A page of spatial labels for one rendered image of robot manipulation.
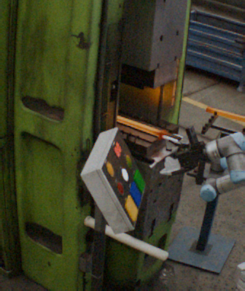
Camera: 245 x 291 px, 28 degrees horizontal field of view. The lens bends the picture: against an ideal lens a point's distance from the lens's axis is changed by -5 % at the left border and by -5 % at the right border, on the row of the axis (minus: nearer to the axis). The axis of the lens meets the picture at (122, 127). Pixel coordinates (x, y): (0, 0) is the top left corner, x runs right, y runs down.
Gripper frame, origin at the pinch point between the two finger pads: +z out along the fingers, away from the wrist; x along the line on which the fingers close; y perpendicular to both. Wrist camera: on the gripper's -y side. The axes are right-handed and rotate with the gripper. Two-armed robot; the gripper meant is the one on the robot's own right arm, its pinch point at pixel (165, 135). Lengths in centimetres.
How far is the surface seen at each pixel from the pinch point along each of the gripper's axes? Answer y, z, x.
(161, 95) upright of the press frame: -9.0, 17.1, 22.9
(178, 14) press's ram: -59, 2, 4
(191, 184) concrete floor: 101, 34, 121
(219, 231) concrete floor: 101, -13, 77
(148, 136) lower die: 1.4, 7.4, -3.9
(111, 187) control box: -12, -18, -71
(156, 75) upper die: -32.7, 2.2, -11.1
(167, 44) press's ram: -45.7, 2.0, -3.9
